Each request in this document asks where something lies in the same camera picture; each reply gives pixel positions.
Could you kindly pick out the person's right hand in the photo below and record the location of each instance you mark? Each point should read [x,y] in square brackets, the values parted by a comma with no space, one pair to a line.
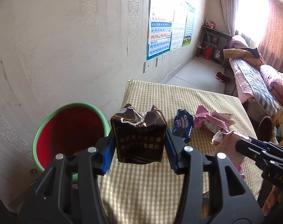
[270,200]

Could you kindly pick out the pink patterned curtain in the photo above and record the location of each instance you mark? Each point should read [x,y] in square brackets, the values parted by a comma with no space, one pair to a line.
[274,32]

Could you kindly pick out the dark brown rounded cushion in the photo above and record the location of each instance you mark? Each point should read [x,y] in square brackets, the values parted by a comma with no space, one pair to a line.
[265,128]

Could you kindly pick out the red item on shelf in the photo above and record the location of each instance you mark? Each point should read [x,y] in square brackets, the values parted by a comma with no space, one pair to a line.
[211,24]

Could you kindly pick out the orange blanket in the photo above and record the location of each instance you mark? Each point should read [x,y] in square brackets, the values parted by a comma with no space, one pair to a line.
[237,54]

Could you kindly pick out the checkered tablecloth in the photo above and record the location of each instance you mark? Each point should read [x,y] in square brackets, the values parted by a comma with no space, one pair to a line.
[202,93]

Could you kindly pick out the red bin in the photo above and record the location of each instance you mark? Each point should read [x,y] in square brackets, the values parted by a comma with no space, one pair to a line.
[207,53]

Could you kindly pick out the pink floral quilt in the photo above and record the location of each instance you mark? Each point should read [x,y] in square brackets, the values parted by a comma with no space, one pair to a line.
[276,81]

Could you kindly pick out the white chart wall poster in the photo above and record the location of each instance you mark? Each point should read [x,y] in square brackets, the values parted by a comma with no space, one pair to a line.
[178,28]

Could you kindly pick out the pale patterned curtain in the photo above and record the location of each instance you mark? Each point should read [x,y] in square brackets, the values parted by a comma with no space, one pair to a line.
[226,2]

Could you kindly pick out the blue letter wall poster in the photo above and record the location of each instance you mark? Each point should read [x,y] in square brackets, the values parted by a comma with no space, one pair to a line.
[160,28]

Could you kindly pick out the pink bed sheet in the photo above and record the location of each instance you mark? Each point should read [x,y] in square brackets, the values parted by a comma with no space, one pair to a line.
[241,86]

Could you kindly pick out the crushed pink milk carton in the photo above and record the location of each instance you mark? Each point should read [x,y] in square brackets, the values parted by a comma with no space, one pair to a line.
[227,147]

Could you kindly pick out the teal wall poster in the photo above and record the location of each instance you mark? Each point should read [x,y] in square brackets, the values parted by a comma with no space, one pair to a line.
[189,25]

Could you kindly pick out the blue cookie wrapper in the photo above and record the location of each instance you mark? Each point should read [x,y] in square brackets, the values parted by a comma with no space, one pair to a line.
[182,123]

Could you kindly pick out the dark brown cigarette pack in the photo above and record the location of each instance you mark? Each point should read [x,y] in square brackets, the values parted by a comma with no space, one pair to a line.
[139,142]

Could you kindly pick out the dark cloth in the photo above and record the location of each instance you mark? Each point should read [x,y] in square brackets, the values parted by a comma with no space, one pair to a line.
[252,50]

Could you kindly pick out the pink and white wrapper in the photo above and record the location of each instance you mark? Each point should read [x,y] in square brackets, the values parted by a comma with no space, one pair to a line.
[211,121]

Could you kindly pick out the large white wall socket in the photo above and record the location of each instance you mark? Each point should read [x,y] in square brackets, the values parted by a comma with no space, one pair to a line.
[147,67]

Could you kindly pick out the wooden chair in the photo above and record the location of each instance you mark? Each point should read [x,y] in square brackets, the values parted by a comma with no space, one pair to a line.
[280,119]

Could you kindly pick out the red shoe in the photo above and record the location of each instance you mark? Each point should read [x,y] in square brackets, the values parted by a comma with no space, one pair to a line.
[218,75]
[222,78]

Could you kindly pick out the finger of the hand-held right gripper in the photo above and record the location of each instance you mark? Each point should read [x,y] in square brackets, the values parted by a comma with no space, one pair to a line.
[258,141]
[248,150]

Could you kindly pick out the dark metal shelf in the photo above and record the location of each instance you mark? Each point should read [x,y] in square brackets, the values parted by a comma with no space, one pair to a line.
[216,29]

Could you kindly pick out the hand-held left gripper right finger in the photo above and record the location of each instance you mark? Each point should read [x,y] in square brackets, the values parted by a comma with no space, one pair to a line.
[170,149]

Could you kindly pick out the pink pillow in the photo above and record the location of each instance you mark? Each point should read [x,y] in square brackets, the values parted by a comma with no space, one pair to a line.
[238,42]

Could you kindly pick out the white box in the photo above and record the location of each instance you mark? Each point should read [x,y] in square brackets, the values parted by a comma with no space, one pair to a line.
[218,55]

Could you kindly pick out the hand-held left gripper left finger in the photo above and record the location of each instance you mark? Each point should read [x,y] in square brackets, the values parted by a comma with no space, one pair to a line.
[106,154]

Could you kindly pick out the green basin with red inside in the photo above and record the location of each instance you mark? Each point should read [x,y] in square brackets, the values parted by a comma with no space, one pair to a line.
[69,130]

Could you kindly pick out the bed with quilts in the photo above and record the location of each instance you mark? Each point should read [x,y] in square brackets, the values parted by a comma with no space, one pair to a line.
[253,79]

